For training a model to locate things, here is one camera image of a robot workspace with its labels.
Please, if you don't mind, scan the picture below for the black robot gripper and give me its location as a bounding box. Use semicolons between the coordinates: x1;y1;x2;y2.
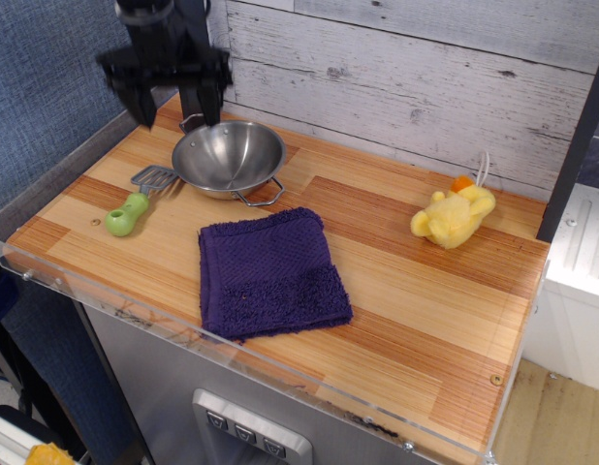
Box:
96;1;233;128

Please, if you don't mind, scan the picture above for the silver metal pot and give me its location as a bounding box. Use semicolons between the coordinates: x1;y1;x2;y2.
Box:
172;115;287;207

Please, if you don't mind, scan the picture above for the green and grey spatula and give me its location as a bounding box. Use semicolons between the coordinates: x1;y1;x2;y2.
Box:
105;165;178;237

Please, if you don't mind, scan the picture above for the purple folded towel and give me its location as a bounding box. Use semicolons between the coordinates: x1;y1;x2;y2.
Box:
199;207;353;340

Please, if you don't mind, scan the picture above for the clear acrylic front guard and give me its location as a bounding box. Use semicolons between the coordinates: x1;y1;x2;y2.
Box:
0;241;494;464

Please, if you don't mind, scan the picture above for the yellow plush duck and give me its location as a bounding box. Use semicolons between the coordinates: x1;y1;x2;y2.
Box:
410;151;496;250

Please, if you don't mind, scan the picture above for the silver button control panel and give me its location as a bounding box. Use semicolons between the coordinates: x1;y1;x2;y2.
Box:
192;388;313;464

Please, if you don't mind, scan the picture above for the white cabinet at right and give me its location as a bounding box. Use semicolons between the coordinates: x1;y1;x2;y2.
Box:
522;184;599;389

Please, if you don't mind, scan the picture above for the dark vertical post right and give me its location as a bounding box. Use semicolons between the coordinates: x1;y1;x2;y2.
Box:
536;66;599;243

